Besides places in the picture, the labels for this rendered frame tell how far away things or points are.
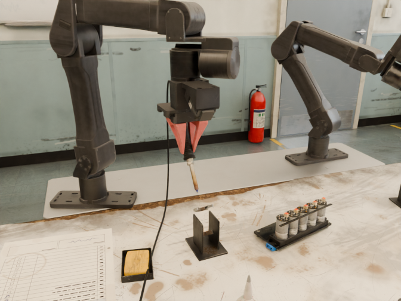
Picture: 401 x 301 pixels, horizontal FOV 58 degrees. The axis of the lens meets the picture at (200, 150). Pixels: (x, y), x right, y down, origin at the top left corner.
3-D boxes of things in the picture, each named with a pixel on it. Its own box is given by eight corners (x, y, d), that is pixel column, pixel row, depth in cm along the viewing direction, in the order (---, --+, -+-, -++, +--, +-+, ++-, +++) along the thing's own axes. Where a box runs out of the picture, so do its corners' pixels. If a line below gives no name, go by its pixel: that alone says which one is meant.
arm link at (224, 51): (242, 75, 69) (244, 7, 64) (227, 82, 61) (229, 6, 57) (187, 72, 73) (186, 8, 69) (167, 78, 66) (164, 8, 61)
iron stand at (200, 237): (216, 254, 75) (206, 207, 77) (233, 253, 67) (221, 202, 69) (189, 261, 73) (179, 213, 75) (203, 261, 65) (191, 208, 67)
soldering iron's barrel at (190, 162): (199, 190, 72) (191, 159, 74) (201, 188, 71) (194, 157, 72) (192, 191, 72) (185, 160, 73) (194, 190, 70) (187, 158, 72)
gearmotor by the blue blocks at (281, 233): (271, 238, 72) (273, 216, 70) (280, 235, 73) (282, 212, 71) (280, 244, 70) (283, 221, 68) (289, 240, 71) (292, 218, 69)
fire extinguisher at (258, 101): (245, 138, 360) (247, 83, 341) (259, 137, 364) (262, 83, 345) (252, 143, 347) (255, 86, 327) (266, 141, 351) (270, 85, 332)
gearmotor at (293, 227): (281, 234, 73) (284, 212, 71) (290, 230, 75) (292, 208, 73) (290, 240, 71) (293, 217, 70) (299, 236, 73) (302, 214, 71)
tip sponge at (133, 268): (122, 256, 68) (122, 249, 68) (151, 253, 69) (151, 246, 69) (121, 283, 62) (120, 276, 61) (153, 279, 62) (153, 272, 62)
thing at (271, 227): (278, 253, 69) (278, 248, 69) (253, 235, 75) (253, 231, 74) (331, 227, 78) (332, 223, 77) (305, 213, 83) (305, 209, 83)
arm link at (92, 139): (117, 165, 87) (96, 21, 76) (99, 176, 81) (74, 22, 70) (96, 163, 89) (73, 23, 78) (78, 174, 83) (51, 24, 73)
